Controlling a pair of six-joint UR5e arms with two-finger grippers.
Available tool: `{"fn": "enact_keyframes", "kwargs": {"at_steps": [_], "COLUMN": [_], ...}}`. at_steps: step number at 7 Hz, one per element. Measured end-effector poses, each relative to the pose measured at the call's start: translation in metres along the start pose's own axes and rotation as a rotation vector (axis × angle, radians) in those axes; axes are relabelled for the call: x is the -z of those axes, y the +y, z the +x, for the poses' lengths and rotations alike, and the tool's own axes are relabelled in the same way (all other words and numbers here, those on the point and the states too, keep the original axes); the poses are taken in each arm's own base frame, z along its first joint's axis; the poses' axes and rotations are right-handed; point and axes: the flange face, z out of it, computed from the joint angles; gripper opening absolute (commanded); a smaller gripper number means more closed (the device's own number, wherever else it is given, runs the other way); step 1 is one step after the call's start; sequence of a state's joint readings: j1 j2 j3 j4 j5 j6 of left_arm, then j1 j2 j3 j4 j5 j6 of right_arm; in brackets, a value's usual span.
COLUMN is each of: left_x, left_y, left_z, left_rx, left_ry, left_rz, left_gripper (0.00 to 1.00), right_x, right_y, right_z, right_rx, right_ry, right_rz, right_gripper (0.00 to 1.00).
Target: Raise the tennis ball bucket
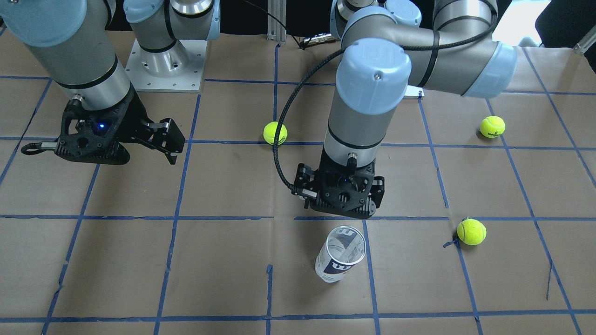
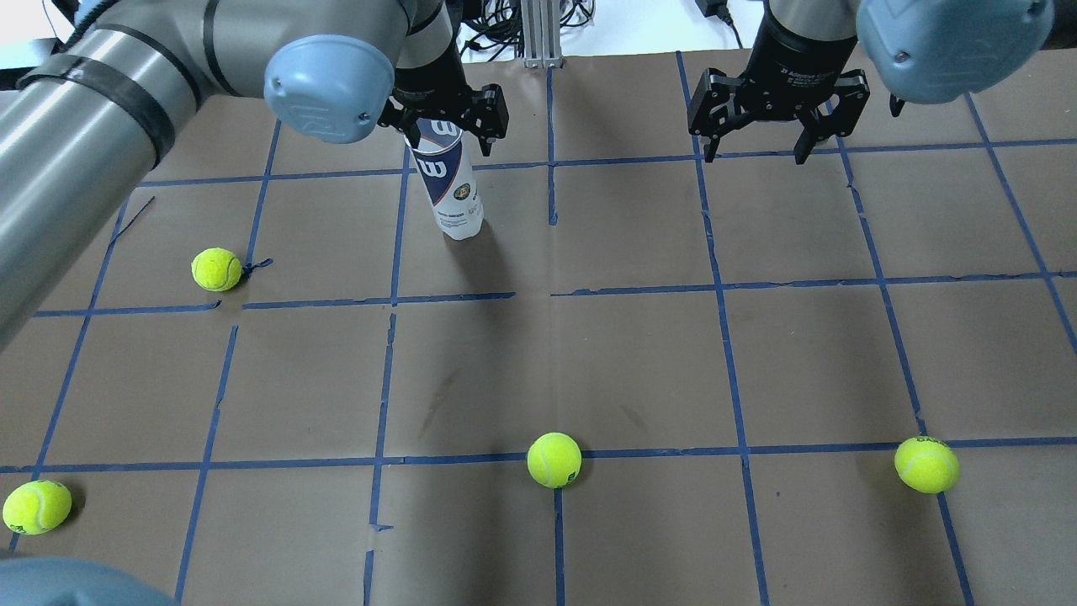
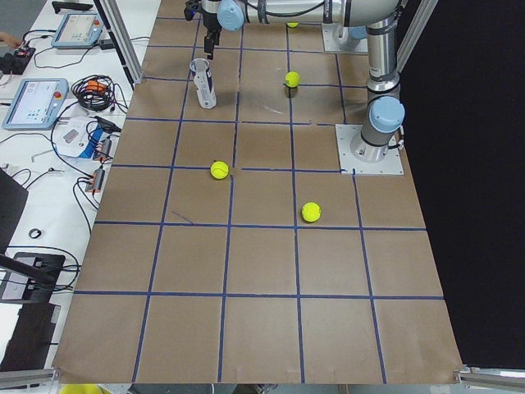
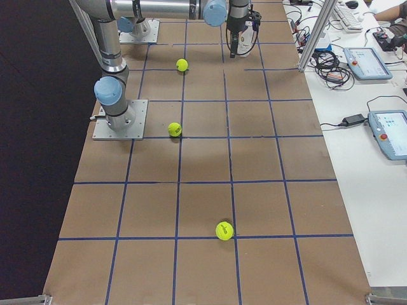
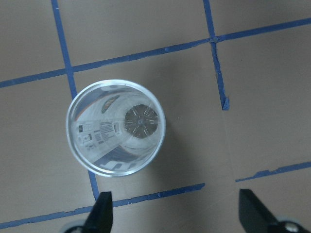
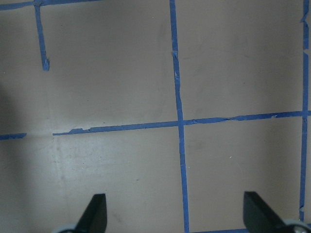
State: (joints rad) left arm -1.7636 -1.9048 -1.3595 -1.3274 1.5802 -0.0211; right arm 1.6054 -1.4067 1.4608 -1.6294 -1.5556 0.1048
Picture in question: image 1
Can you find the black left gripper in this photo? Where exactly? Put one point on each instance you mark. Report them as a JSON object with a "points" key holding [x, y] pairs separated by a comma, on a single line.
{"points": [[378, 184]]}

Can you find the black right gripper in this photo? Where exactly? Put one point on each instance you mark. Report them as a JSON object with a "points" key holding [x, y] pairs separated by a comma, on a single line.
{"points": [[132, 117]]}

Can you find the clear tennis ball can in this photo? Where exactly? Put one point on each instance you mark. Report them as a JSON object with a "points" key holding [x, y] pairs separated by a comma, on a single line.
{"points": [[344, 247]]}

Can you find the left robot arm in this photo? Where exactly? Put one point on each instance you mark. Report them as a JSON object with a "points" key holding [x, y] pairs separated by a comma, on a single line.
{"points": [[384, 51]]}

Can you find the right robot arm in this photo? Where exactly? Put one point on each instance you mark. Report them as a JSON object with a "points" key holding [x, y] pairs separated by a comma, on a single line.
{"points": [[68, 38]]}

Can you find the tennis ball centre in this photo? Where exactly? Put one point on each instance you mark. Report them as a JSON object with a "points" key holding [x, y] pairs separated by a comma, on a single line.
{"points": [[270, 130]]}

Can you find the tennis ball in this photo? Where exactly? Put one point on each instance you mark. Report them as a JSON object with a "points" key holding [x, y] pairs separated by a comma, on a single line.
{"points": [[471, 231], [270, 130], [492, 127]]}

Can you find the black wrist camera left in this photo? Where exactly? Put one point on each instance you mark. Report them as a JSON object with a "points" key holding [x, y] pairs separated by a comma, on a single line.
{"points": [[305, 186]]}

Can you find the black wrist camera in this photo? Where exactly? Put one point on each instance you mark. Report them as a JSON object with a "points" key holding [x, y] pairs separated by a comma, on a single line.
{"points": [[164, 136], [305, 186]]}

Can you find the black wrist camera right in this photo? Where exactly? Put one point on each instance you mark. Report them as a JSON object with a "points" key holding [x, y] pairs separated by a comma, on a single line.
{"points": [[164, 136]]}

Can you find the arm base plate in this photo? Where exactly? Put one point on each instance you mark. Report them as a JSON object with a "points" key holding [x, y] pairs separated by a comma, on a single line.
{"points": [[412, 92], [178, 70]]}

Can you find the aluminium frame post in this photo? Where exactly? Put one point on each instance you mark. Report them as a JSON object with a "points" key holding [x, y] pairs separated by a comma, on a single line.
{"points": [[276, 30]]}

